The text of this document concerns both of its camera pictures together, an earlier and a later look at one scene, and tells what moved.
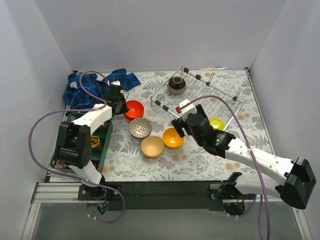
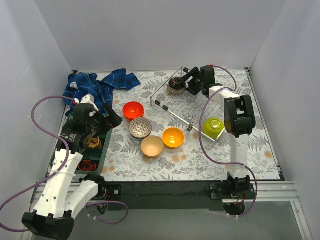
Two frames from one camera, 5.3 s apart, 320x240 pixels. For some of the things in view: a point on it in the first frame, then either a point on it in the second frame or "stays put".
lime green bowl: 217,123 stays put
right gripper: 179,126 to 194,81
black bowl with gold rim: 177,85 stays put
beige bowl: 152,146 stays put
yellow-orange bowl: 171,139 stays put
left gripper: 122,107 to 105,119
